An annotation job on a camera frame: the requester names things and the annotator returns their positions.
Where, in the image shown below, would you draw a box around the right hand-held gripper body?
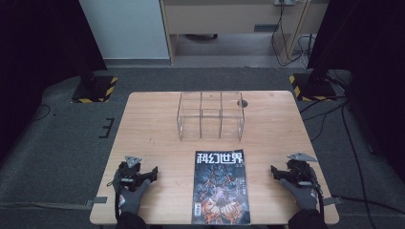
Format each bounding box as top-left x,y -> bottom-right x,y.
286,152 -> 320,189

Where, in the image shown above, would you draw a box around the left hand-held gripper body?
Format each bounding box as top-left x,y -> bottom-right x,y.
113,155 -> 150,193

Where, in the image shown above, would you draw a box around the person's left hand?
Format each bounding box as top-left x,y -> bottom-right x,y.
117,178 -> 153,216

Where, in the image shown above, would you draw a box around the grey tape strip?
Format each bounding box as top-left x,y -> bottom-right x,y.
322,196 -> 345,207
85,196 -> 109,210

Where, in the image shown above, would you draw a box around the dark illustrated magazine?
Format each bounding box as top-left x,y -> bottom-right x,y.
190,149 -> 252,226

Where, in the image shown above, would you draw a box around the clear acrylic divided rack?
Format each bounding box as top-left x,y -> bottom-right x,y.
176,91 -> 246,142

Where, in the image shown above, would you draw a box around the hazard-striped black stand base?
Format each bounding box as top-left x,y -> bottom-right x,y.
288,73 -> 338,103
71,75 -> 119,104

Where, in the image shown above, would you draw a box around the black metal stand pole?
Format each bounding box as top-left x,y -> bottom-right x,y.
306,0 -> 338,92
77,47 -> 98,92

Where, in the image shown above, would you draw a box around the black curtain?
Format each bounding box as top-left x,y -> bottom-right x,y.
0,0 -> 108,161
308,0 -> 405,183

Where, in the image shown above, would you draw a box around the white cabinet panel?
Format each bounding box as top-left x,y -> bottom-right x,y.
78,0 -> 171,61

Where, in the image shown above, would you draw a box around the light wooden desk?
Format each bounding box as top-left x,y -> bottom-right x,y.
159,0 -> 330,67

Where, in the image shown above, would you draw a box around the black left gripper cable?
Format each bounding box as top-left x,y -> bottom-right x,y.
106,170 -> 124,222

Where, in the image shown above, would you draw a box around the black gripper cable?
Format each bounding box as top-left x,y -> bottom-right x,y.
309,173 -> 327,221
106,170 -> 124,222

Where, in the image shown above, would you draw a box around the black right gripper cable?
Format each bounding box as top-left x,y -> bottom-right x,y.
309,173 -> 327,221

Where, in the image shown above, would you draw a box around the long black floor cable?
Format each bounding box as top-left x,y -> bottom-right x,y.
341,103 -> 372,229

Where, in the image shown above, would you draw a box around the black floor cable bundle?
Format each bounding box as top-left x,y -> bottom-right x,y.
298,94 -> 349,143

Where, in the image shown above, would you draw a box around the thin black floor cable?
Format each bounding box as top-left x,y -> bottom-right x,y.
31,103 -> 53,122

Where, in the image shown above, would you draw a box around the white floor cables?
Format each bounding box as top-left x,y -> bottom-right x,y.
291,33 -> 317,71

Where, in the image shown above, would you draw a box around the black hanging cable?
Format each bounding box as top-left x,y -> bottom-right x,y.
270,2 -> 309,68

